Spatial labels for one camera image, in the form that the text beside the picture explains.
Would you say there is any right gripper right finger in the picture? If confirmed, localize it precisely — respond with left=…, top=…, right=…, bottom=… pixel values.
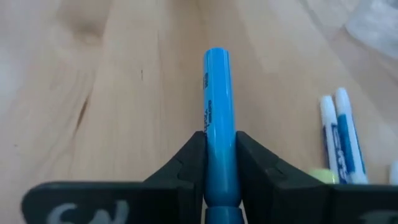
left=236, top=130, right=398, bottom=224

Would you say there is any clear plastic bin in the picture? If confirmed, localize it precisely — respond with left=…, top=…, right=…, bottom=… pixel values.
left=345, top=0, right=398, bottom=60

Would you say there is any blue Expo marker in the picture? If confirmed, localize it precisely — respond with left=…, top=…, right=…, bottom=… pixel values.
left=334, top=87, right=369, bottom=185

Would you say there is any lime highlighter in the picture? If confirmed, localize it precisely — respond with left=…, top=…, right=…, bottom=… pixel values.
left=308, top=167, right=340, bottom=185

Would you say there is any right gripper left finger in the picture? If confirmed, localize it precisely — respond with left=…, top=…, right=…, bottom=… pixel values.
left=21, top=130, right=208, bottom=224

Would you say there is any navy Expo marker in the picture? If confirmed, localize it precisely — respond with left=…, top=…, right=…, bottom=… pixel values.
left=319, top=95, right=345, bottom=185

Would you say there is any blue highlighter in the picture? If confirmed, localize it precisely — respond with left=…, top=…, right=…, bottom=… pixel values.
left=202, top=47, right=244, bottom=224

